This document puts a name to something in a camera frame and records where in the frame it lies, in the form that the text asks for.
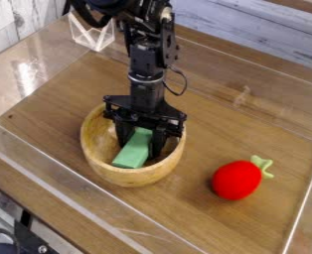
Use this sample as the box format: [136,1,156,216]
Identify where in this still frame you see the red plush strawberry toy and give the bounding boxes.
[211,155,274,200]

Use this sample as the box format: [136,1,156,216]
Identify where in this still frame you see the clear acrylic tray wall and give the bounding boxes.
[0,126,207,254]

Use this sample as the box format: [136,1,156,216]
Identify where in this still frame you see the brown wooden bowl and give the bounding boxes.
[80,104,187,188]

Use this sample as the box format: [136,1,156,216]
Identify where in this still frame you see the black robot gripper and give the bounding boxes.
[103,79,187,159]

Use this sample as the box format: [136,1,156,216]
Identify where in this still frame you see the black clamp with cable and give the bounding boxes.
[0,221,60,254]

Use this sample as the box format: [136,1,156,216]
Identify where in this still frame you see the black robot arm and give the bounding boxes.
[69,0,187,157]

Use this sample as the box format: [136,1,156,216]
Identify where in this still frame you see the green rectangular block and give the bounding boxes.
[112,128,152,169]

